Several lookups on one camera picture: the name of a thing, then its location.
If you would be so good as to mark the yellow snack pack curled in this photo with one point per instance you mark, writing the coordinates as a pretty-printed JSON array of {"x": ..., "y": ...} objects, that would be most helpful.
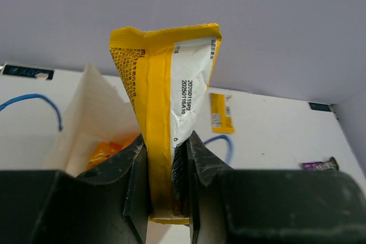
[{"x": 166, "y": 74}]

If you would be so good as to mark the blue checkered paper bag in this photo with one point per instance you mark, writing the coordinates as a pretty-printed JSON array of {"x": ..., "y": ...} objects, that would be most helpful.
[{"x": 73, "y": 113}]

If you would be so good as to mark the blue table corner label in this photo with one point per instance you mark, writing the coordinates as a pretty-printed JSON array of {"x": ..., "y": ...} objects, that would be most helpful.
[{"x": 320, "y": 107}]

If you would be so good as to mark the purple M&M's packet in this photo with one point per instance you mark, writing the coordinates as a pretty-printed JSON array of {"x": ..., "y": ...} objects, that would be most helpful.
[{"x": 329, "y": 164}]

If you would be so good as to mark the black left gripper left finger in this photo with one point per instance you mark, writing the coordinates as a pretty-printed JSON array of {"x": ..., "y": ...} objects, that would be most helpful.
[{"x": 109, "y": 203}]

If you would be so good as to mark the yellow snack bar far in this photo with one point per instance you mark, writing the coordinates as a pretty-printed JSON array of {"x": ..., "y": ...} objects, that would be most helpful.
[{"x": 221, "y": 115}]

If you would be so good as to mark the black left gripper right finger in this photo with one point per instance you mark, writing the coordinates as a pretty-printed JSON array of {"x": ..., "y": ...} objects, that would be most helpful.
[{"x": 270, "y": 206}]

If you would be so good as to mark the orange candy bag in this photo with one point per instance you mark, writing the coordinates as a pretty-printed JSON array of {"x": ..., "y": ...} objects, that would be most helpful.
[{"x": 105, "y": 150}]

